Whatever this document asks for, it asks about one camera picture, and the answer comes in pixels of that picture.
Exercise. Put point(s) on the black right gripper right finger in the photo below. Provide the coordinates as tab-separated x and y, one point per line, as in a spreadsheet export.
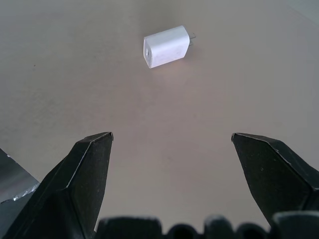
271	174

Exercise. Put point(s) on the white USB wall charger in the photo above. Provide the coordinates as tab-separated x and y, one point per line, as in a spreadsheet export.
167	47

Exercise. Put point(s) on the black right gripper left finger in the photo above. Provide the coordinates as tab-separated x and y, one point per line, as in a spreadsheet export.
74	186

